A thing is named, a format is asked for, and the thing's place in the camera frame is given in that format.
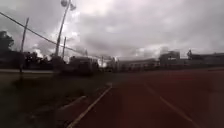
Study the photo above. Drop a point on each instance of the low long building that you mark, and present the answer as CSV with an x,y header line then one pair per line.
x,y
136,64

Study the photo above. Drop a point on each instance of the dark low structure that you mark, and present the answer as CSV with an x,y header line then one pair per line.
x,y
83,65

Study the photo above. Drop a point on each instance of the thin pole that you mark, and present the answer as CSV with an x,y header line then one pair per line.
x,y
64,46

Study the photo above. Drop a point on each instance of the tall floodlight pole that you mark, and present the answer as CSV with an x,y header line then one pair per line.
x,y
61,30

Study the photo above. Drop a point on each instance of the grey building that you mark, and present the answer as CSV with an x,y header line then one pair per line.
x,y
190,59

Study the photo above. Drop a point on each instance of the wooden utility pole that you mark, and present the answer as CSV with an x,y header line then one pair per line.
x,y
22,43

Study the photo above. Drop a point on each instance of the dark trees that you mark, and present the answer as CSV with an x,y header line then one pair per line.
x,y
10,53

